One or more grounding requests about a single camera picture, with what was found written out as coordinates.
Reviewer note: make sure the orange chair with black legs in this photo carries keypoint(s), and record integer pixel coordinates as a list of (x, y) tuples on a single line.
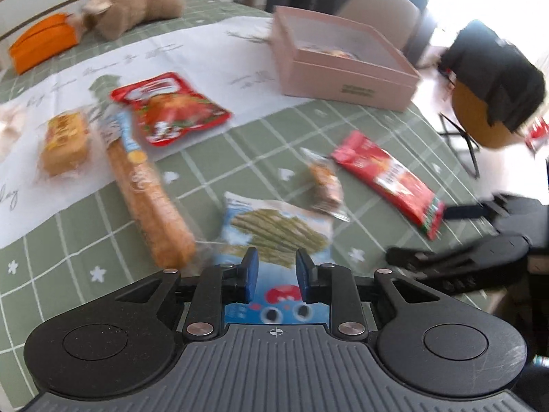
[(476, 120)]

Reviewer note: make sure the small clear pastry packet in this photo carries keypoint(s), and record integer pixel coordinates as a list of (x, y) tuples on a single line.
[(326, 180)]

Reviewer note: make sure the long bread stick packet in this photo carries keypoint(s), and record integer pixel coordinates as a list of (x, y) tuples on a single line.
[(146, 197)]

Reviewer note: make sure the blue snack packet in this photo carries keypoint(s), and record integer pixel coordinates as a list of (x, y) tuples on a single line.
[(274, 231)]

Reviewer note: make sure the green checked tablecloth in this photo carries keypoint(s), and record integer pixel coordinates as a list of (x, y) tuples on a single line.
[(266, 146)]

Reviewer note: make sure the long red snack packet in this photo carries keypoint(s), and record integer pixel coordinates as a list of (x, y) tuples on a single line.
[(386, 176)]

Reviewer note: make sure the pink cardboard box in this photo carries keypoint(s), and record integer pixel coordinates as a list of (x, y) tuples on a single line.
[(343, 77)]

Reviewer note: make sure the white printed table runner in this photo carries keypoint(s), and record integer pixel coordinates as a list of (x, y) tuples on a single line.
[(214, 60)]

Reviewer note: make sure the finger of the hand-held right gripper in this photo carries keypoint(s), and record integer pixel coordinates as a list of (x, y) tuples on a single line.
[(463, 212), (463, 261)]

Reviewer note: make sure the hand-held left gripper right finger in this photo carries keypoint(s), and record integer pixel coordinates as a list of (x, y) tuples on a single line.
[(305, 277)]

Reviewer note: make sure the beige chair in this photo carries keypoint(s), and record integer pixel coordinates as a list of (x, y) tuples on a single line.
[(377, 8)]

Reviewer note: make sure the red bag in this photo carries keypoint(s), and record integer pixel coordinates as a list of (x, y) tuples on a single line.
[(538, 135)]

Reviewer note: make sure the dark jacket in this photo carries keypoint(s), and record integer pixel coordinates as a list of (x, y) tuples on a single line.
[(493, 64)]

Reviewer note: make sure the yellow label bread packet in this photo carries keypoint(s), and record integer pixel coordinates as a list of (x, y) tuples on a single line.
[(64, 146)]

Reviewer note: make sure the red chicken snack packet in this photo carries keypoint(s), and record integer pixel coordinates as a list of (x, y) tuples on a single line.
[(171, 111)]

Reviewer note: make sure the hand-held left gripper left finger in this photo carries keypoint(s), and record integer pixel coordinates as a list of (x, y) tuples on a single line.
[(249, 274)]

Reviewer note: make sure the orange zip pouch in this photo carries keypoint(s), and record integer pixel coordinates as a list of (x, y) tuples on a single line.
[(38, 43)]

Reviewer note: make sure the brown plush toy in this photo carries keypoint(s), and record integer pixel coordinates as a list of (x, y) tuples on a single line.
[(141, 4)]

